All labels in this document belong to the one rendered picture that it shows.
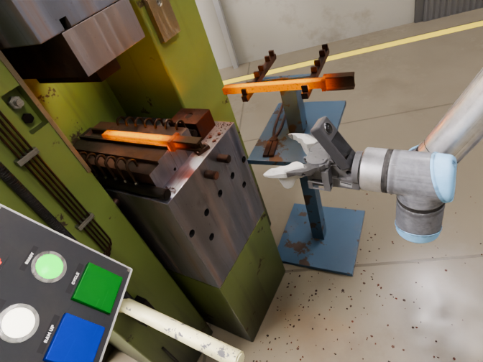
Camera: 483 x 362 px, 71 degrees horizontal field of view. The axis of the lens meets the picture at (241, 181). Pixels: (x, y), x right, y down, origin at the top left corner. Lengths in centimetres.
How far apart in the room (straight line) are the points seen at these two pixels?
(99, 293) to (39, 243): 14
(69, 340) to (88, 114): 92
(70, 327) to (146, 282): 61
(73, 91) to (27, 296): 86
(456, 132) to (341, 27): 320
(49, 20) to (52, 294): 51
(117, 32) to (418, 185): 72
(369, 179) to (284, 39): 328
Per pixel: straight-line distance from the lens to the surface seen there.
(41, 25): 79
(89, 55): 83
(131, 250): 116
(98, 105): 143
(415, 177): 70
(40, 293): 68
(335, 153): 72
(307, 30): 389
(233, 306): 137
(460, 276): 178
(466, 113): 78
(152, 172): 95
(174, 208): 95
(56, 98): 134
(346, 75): 107
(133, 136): 110
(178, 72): 122
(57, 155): 95
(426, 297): 170
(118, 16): 90
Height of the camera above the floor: 148
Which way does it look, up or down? 40 degrees down
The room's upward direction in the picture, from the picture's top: 21 degrees counter-clockwise
